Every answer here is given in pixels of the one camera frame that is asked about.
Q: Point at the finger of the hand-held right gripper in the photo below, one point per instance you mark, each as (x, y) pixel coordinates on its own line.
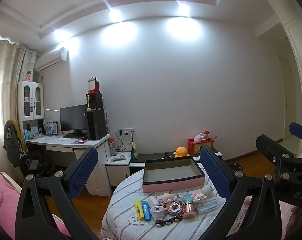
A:
(300, 131)
(268, 147)

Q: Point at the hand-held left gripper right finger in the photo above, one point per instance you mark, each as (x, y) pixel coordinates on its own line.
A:
(214, 177)

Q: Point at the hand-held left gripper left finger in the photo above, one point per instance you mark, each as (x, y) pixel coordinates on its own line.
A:
(82, 172)

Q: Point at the white egg-shaped toy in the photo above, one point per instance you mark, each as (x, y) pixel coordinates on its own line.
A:
(208, 192)

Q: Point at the small pink doll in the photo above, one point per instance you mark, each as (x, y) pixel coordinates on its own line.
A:
(198, 197)

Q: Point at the teal round lid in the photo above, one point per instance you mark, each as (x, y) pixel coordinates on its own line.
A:
(189, 210)

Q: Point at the pink storage box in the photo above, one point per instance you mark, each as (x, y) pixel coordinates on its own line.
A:
(171, 186)

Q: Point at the white power adapter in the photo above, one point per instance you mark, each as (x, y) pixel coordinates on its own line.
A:
(159, 215)

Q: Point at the blue rectangular lighter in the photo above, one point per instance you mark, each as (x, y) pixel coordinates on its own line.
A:
(146, 211)

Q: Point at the teal flat case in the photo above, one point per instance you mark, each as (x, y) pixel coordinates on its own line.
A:
(208, 205)

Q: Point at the pink mouse pad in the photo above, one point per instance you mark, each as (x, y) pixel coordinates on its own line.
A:
(79, 142)

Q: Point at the red storage box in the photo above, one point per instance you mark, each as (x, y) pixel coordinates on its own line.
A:
(201, 147)

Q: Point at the white desk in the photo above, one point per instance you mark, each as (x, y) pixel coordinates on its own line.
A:
(65, 143)

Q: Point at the white nightstand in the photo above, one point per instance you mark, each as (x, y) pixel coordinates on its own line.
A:
(118, 172)

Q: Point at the black keyboard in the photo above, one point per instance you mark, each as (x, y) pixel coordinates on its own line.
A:
(73, 135)

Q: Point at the water bottle with red cap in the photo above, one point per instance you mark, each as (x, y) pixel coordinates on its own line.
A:
(112, 147)

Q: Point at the small printed packet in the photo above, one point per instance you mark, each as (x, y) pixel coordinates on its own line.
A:
(119, 157)

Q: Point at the yellow duck plush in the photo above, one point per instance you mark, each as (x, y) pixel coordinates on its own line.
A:
(181, 152)

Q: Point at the pink plush toy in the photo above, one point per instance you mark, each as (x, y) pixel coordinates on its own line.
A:
(198, 138)

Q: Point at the black computer tower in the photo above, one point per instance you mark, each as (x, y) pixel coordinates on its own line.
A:
(95, 125)

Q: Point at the pink printed cloth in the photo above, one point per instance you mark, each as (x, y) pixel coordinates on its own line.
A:
(241, 220)

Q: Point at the blue and white box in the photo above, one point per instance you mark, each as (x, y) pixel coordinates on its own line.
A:
(51, 128)

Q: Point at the black computer monitor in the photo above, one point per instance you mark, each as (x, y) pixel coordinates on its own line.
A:
(73, 117)

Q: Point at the yellow snack bag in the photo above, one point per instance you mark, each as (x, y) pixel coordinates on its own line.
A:
(134, 152)

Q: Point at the small white bottle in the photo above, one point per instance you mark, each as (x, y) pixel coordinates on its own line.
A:
(153, 201)

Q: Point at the yellow highlighter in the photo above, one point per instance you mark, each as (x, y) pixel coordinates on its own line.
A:
(139, 211)

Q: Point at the black speaker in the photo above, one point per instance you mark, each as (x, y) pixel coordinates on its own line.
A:
(95, 101)

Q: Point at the pink blanket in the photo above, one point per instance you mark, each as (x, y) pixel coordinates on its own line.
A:
(0, 192)

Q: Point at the red desk calendar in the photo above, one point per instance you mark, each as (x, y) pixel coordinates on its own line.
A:
(92, 85)

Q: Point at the white glass-door cabinet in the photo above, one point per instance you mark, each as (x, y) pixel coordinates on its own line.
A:
(32, 85)

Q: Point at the pink doll figurine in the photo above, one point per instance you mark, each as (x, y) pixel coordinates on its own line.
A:
(28, 76)

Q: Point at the white air conditioner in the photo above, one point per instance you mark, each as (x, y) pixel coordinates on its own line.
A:
(50, 60)

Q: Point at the beige curtain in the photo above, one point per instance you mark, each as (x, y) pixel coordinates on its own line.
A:
(3, 80)

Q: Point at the white wall outlet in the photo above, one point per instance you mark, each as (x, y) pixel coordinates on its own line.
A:
(127, 131)

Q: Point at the white bed frame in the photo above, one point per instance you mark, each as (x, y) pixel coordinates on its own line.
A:
(9, 181)

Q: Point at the white door frame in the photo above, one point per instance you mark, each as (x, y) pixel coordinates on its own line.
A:
(301, 55)

